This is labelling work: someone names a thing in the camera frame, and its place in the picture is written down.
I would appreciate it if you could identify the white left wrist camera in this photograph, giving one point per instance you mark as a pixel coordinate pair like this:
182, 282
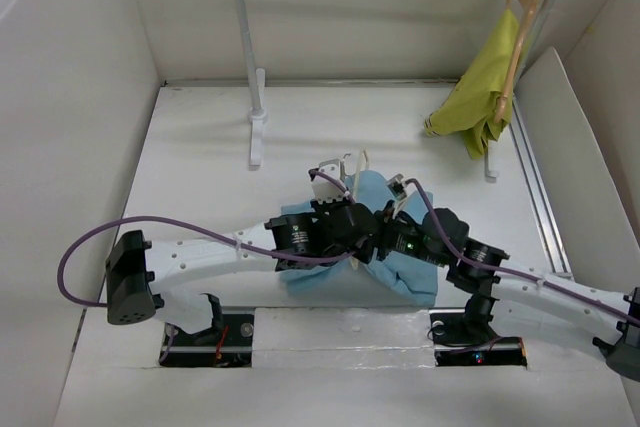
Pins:
328, 182

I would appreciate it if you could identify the wooden hanger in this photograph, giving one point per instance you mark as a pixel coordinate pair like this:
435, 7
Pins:
529, 9

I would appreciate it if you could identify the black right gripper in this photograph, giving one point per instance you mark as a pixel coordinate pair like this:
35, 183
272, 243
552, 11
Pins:
386, 229

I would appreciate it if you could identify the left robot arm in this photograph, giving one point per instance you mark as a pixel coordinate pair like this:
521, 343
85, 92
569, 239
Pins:
146, 279

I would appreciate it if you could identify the light blue trousers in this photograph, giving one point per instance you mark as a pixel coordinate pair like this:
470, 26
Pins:
410, 278

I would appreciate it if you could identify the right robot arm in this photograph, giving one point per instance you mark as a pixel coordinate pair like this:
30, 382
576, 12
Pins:
509, 300

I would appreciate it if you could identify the yellow-green garment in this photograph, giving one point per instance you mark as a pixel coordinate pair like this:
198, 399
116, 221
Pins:
470, 108

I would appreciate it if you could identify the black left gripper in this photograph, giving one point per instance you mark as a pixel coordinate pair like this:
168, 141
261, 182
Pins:
319, 209

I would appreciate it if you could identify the white plastic hanger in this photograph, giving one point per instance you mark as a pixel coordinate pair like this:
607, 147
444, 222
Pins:
362, 164

